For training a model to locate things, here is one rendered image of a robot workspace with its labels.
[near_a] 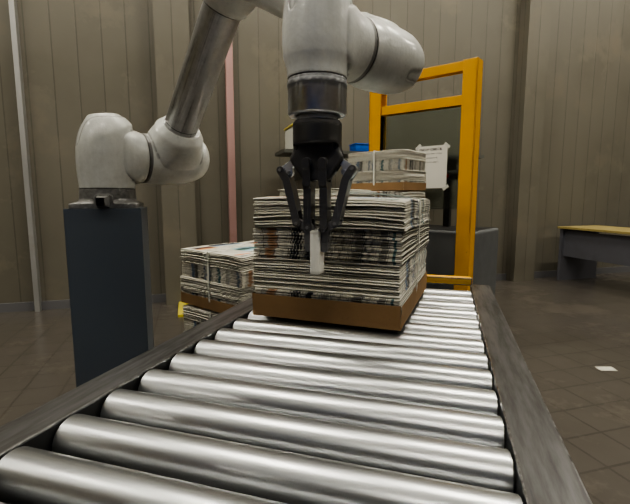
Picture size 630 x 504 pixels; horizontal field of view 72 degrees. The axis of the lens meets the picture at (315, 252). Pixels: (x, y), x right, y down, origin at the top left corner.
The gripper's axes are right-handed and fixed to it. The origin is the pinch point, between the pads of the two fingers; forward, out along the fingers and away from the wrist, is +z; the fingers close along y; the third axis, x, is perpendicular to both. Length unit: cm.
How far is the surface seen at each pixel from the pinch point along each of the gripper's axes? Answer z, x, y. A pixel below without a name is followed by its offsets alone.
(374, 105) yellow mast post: -72, -245, 32
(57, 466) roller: 14.8, 37.8, 12.5
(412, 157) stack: -30, -187, 0
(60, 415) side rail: 14.7, 30.9, 19.7
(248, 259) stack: 13, -71, 46
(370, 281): 5.9, -8.4, -7.1
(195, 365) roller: 15.4, 13.0, 14.4
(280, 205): -7.1, -8.8, 9.6
